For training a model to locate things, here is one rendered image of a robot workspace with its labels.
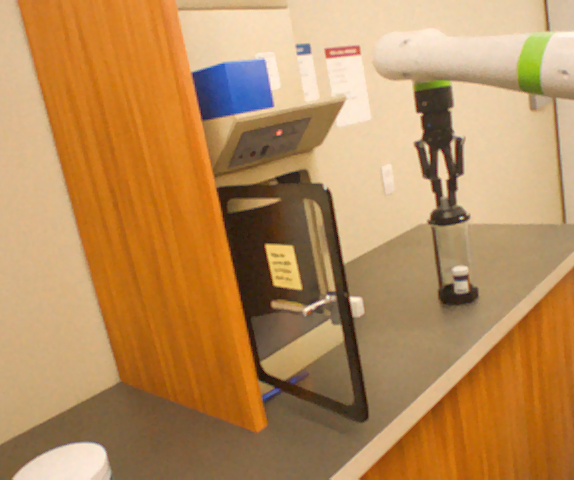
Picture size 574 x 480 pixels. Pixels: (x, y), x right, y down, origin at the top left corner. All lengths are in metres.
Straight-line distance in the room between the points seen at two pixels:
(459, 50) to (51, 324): 1.06
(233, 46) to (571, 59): 0.61
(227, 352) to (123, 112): 0.48
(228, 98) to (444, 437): 0.82
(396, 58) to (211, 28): 0.41
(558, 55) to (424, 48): 0.28
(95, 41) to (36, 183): 0.39
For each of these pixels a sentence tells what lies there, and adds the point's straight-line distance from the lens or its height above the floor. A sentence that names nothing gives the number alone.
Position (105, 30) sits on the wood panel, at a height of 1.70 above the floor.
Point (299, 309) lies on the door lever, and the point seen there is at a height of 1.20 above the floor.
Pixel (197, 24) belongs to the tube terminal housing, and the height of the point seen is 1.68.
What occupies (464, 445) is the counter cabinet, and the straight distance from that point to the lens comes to 1.41.
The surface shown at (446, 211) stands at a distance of 1.48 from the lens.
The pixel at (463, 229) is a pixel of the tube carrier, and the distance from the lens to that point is 1.50.
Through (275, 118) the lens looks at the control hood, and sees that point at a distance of 1.08.
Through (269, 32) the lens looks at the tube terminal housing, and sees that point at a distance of 1.26.
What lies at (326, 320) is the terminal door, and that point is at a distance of 0.93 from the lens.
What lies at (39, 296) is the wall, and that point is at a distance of 1.40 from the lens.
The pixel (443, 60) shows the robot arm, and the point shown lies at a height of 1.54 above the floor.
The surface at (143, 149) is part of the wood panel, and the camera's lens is 1.08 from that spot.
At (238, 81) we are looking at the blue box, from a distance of 1.03.
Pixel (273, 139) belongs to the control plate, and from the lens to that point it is 1.12.
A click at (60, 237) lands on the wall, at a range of 1.41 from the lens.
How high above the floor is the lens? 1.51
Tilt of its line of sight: 13 degrees down
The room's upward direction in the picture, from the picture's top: 11 degrees counter-clockwise
